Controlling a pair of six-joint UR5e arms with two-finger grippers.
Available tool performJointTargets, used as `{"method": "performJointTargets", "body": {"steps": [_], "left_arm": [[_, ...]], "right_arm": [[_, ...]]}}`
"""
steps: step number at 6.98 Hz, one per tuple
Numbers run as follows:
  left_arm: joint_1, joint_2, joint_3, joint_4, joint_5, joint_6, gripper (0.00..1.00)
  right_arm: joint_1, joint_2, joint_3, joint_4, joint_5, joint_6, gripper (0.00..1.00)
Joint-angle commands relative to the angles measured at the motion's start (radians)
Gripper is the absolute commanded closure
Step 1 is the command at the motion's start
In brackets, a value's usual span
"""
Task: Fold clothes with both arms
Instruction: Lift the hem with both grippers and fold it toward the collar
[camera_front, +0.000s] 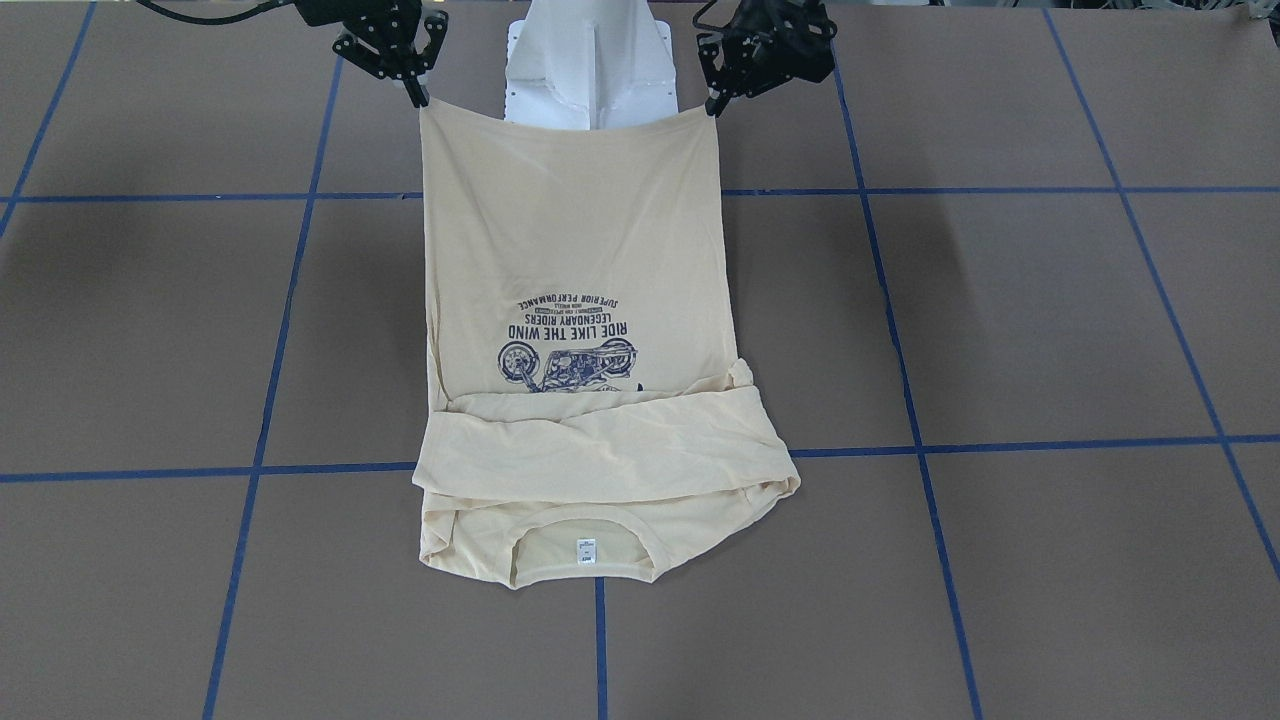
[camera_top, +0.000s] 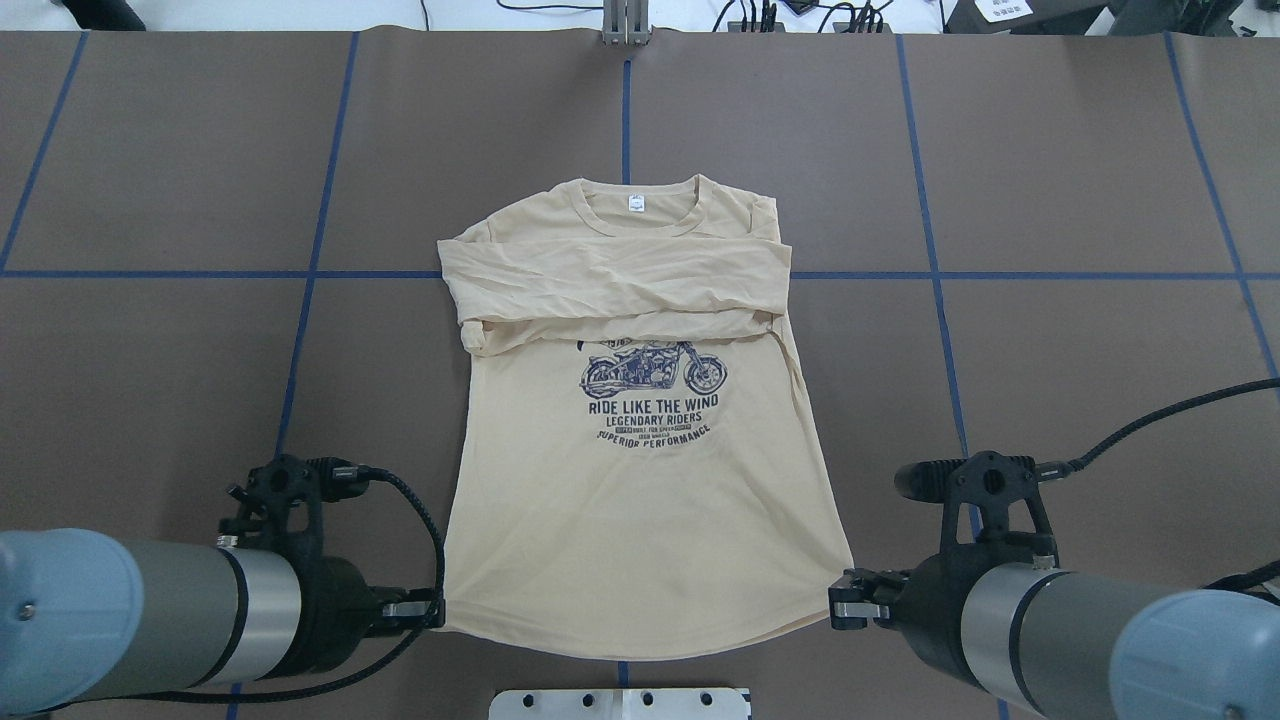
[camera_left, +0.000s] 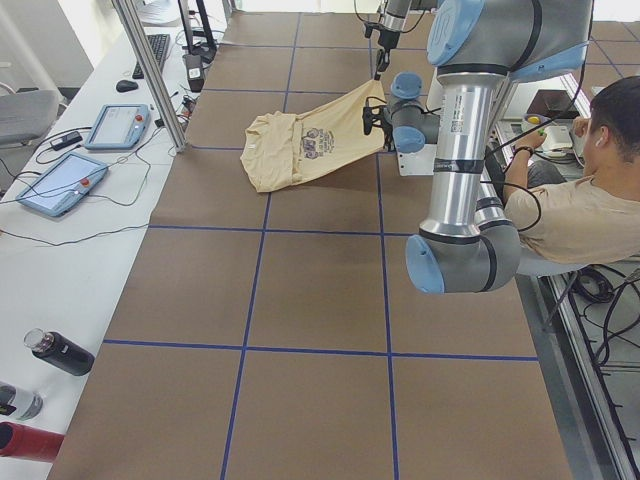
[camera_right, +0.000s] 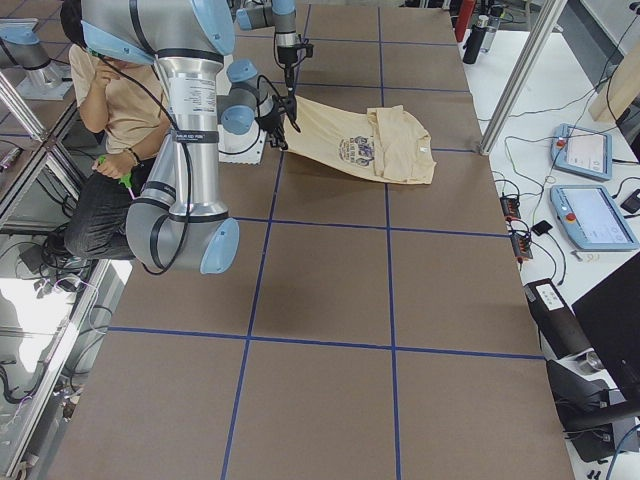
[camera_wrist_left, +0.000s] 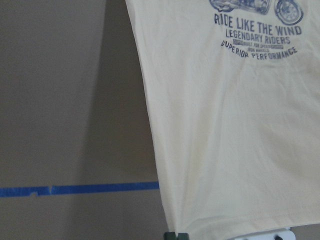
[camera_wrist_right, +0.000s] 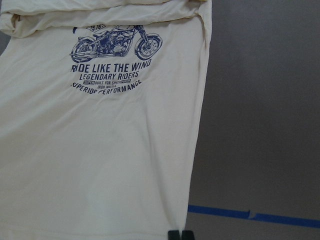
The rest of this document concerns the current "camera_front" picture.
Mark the cream long-sleeve printed shirt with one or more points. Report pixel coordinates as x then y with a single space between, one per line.
589 412

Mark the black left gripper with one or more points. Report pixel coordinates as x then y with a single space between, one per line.
752 48

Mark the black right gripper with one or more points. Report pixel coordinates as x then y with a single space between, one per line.
392 40

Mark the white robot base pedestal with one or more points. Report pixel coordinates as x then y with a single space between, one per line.
589 65

